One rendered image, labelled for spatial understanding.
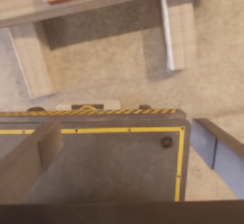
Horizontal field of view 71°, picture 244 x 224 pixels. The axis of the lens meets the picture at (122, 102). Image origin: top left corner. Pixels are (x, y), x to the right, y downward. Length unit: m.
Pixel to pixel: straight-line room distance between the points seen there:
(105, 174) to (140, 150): 0.14
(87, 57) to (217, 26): 0.59
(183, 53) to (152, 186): 0.50
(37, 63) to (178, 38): 0.56
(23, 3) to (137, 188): 0.70
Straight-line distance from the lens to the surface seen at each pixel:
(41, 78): 0.78
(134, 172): 0.60
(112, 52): 0.80
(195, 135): 0.17
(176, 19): 0.75
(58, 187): 0.67
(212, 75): 0.91
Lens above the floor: 0.80
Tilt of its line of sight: 75 degrees down
